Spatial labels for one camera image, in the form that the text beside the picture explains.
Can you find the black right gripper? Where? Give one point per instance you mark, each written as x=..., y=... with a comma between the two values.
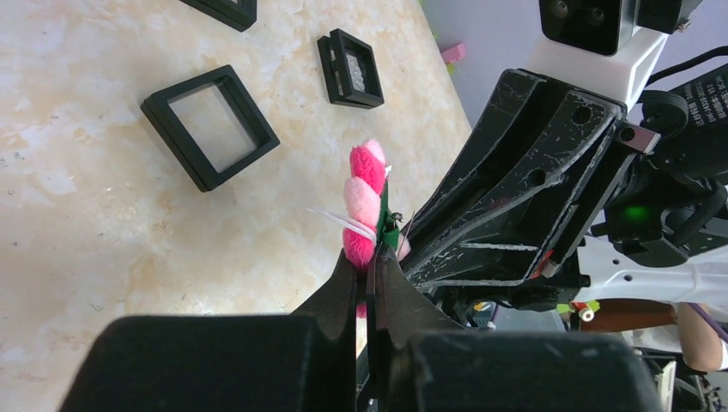
x=663, y=237

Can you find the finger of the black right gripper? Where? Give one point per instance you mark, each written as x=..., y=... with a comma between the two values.
x=516, y=114

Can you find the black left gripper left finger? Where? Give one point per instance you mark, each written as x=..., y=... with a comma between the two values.
x=302, y=361

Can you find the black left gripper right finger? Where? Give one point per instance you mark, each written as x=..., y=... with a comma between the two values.
x=421, y=360

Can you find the pink flower brooch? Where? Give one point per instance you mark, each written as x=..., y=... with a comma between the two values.
x=368, y=221

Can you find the white silver brooch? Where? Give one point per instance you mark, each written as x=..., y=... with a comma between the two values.
x=356, y=72

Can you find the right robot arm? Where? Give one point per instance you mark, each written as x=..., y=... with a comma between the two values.
x=556, y=197

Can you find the green pink toy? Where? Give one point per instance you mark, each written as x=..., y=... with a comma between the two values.
x=451, y=53

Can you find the person in background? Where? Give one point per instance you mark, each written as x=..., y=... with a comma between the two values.
x=702, y=348

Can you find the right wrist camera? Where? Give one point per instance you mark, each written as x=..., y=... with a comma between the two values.
x=608, y=47

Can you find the black square frame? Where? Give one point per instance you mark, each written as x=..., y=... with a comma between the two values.
x=332, y=51
x=212, y=125
x=237, y=14

